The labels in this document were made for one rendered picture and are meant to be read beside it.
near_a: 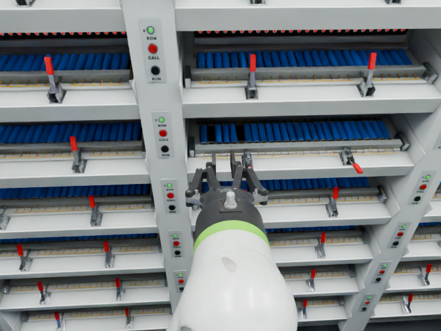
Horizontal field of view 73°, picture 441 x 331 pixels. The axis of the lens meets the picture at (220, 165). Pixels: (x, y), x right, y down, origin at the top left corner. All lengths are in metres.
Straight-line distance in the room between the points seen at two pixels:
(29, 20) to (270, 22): 0.46
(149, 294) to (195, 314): 0.95
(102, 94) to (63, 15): 0.17
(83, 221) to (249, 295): 0.77
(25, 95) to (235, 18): 0.49
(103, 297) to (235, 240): 0.98
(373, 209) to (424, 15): 0.54
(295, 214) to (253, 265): 0.67
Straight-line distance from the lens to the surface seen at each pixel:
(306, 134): 0.87
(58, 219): 1.01
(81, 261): 1.13
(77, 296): 1.30
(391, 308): 1.55
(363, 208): 1.03
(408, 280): 1.42
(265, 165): 0.80
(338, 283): 1.29
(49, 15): 0.70
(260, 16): 0.65
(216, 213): 0.37
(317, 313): 1.43
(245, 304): 0.26
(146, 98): 0.69
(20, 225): 1.06
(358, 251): 1.16
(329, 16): 0.69
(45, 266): 1.17
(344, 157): 0.86
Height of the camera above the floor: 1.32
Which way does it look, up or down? 34 degrees down
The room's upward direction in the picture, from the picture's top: straight up
